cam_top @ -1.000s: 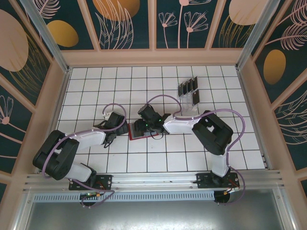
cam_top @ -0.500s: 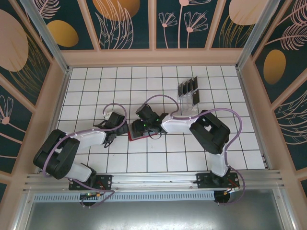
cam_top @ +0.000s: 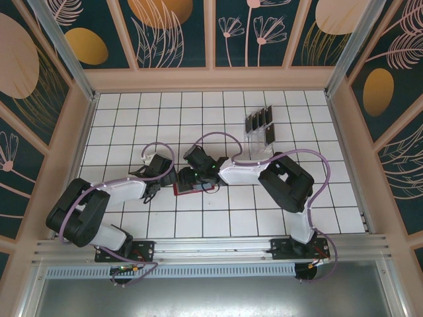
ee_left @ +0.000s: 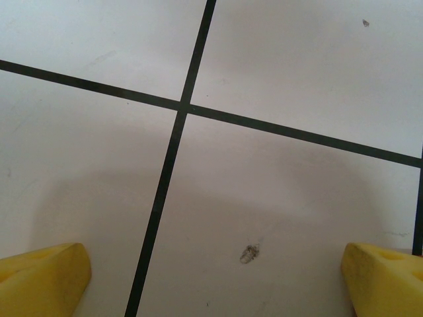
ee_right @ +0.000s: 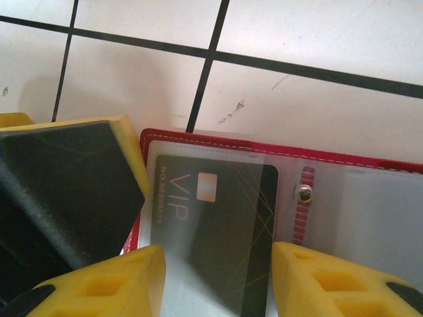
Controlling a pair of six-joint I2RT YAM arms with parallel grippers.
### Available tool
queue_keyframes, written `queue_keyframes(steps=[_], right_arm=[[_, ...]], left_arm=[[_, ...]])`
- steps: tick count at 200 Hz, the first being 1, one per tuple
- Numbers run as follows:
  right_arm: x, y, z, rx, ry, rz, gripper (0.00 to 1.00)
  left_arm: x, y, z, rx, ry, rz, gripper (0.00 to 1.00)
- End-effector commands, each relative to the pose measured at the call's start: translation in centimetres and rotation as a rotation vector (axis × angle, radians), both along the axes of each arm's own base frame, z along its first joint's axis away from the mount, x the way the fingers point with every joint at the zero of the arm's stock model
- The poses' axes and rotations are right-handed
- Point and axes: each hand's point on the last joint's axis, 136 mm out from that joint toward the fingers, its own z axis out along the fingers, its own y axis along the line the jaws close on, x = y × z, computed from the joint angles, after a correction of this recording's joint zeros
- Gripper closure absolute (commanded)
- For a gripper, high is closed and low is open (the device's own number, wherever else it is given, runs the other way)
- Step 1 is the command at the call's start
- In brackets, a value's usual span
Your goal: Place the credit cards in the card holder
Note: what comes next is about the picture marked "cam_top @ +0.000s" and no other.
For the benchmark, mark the red leather card holder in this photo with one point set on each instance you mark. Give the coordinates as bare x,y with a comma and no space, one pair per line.
185,193

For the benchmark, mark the tray of black parts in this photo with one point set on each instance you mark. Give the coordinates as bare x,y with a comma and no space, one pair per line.
256,145

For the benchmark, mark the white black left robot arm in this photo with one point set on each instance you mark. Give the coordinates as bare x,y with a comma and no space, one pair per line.
122,190

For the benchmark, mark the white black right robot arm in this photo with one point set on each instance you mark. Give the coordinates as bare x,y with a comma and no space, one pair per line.
241,173

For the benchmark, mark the black credit card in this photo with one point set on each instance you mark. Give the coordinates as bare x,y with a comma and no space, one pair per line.
270,134
255,120
262,116
248,124
270,113

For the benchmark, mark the yellow power connector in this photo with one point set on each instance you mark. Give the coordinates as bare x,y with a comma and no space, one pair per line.
136,270
312,265

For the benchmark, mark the steel sheet panel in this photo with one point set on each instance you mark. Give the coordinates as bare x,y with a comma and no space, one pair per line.
211,297

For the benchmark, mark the aluminium mounting rail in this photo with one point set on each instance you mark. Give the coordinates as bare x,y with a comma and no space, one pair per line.
211,246

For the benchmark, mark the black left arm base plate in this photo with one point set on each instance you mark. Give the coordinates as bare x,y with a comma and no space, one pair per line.
145,249

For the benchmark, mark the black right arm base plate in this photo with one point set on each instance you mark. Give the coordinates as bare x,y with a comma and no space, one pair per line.
281,249

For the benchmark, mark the aluminium frame post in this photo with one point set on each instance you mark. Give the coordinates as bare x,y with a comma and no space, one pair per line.
355,46
64,49

